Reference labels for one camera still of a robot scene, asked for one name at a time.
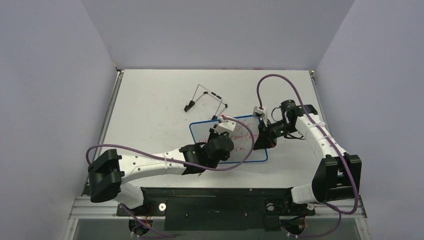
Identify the blue framed whiteboard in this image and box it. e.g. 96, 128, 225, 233
189, 115, 260, 165

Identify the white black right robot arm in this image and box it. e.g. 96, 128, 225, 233
253, 99, 362, 214

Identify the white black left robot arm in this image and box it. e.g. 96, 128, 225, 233
88, 132, 234, 215

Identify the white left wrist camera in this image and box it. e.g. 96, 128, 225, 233
212, 115, 236, 134

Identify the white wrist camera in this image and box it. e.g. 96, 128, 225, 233
212, 115, 236, 134
252, 106, 268, 123

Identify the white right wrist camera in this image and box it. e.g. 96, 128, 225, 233
252, 106, 268, 123

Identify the wire whiteboard stand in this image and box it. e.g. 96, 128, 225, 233
183, 84, 229, 120

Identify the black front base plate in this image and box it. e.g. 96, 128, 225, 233
131, 187, 316, 232

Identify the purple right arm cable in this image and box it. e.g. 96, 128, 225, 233
256, 73, 360, 216

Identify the aluminium table edge rail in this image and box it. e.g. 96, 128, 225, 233
81, 69, 125, 197

